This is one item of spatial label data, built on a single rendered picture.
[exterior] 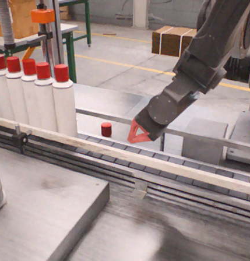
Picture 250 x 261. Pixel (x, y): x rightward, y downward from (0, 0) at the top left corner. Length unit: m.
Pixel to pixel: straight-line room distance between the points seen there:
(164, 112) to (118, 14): 6.53
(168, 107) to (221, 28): 0.15
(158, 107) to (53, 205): 0.28
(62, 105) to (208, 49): 0.39
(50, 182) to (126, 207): 0.18
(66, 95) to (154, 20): 5.92
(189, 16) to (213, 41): 5.77
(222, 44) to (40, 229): 0.45
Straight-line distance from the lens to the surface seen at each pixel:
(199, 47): 0.55
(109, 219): 0.67
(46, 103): 0.79
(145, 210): 0.69
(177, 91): 0.54
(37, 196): 0.67
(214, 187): 0.69
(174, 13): 6.40
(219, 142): 0.70
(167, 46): 4.76
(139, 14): 6.71
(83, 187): 0.67
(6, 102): 0.91
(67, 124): 0.79
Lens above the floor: 1.31
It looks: 30 degrees down
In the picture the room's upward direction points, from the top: straight up
